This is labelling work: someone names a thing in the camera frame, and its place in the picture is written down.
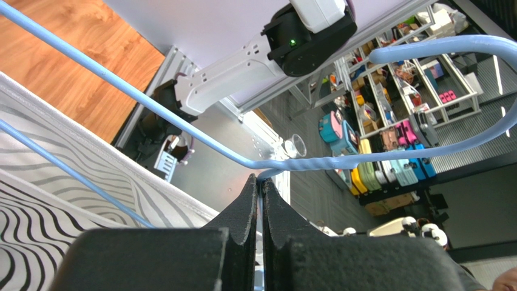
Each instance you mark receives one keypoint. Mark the black white striped tank top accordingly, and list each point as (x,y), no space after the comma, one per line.
(44,209)

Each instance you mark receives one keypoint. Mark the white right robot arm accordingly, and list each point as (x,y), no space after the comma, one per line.
(299,38)

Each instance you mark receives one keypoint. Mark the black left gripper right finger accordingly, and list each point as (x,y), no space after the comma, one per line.
(297,256)

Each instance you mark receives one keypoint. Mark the storage shelf with items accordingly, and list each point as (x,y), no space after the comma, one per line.
(401,105)

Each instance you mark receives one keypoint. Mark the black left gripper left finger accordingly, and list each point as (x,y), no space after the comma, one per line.
(217,256)

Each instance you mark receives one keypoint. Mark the clear plastic cup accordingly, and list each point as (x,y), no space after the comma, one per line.
(295,147)

